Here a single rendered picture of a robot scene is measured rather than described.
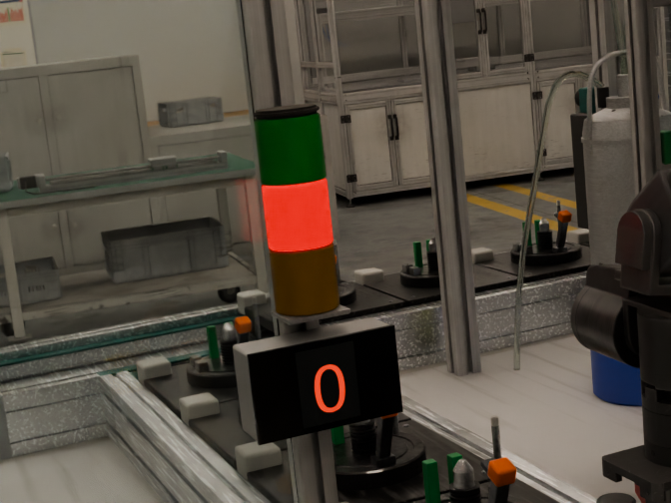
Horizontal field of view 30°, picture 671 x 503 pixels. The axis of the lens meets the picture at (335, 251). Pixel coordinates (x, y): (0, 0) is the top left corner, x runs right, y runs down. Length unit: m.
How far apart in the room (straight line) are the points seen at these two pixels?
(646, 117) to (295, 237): 0.41
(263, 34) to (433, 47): 1.12
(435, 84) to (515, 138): 8.30
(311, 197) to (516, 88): 9.43
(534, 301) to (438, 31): 0.55
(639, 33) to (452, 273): 0.98
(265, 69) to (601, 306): 0.31
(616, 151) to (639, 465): 1.03
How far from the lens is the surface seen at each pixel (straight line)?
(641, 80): 1.20
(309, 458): 1.02
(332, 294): 0.95
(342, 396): 0.97
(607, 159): 1.88
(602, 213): 1.90
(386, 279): 2.44
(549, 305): 2.34
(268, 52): 0.96
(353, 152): 9.91
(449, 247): 2.10
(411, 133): 10.05
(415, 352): 2.23
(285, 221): 0.93
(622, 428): 1.86
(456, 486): 1.23
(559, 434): 1.85
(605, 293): 0.93
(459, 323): 2.13
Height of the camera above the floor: 1.48
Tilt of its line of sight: 10 degrees down
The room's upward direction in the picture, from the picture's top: 6 degrees counter-clockwise
